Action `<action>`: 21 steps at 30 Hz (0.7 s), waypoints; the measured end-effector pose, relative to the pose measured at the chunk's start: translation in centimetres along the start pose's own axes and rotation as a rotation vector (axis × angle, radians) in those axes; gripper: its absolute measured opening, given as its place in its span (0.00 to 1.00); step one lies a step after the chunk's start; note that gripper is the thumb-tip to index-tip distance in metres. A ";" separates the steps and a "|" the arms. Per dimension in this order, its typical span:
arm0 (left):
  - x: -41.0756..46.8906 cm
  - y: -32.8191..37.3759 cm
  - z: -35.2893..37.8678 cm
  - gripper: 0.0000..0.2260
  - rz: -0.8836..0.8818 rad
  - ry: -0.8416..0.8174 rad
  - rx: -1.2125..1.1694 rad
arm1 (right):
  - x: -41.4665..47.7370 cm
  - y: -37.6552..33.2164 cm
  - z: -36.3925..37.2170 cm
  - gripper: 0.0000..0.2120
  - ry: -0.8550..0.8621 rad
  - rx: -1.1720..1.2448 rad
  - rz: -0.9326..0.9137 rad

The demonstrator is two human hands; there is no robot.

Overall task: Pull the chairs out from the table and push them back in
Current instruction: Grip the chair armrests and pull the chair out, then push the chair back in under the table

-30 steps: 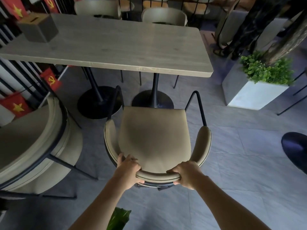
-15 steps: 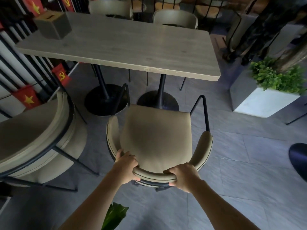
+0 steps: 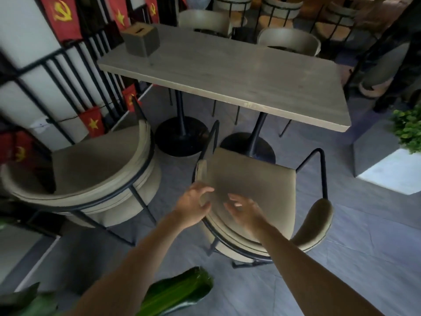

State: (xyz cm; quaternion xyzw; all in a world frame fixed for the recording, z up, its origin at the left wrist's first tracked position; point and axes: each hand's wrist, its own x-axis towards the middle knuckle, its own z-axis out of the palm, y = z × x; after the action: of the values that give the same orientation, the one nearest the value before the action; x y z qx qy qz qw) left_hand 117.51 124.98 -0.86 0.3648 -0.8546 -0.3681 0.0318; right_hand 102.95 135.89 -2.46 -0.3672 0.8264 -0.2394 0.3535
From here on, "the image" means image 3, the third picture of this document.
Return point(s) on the person's right hand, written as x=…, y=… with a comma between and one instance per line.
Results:
x=250, y=218

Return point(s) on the person's left hand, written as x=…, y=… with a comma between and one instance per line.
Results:
x=189, y=207

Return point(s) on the person's left thumb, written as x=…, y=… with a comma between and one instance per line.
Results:
x=206, y=208

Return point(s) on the person's right thumb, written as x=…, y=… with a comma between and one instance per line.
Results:
x=229, y=211

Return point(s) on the person's right forearm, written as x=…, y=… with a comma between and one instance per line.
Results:
x=309, y=276

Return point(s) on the person's left forearm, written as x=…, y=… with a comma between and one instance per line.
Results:
x=131, y=273

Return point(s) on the broad green plant leaf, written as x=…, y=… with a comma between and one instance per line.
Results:
x=177, y=291

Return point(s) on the red hammer and sickle flag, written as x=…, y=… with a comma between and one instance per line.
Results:
x=62, y=16
x=18, y=149
x=152, y=9
x=131, y=98

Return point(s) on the grey wooden table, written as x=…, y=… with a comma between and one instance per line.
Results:
x=230, y=72

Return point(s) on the red flag with yellow star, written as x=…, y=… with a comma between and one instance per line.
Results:
x=120, y=13
x=92, y=123

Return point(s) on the white square planter box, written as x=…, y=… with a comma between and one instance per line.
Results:
x=384, y=164

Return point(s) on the brown tissue box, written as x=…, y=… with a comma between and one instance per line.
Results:
x=140, y=39

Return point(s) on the black metal railing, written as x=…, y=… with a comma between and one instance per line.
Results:
x=70, y=78

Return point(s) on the small-leaved green plant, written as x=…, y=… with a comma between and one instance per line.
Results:
x=409, y=128

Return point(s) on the beige round pot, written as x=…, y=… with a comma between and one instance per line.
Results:
x=378, y=74

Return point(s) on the dark green plant leaves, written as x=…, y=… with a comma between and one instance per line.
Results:
x=26, y=302

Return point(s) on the tan chair with black bars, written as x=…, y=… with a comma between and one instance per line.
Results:
x=232, y=6
x=279, y=11
x=335, y=22

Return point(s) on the beige chair with black frame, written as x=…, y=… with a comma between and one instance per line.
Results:
x=259, y=180
x=95, y=167
x=204, y=22
x=289, y=41

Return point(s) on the white wall socket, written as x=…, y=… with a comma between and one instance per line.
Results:
x=40, y=125

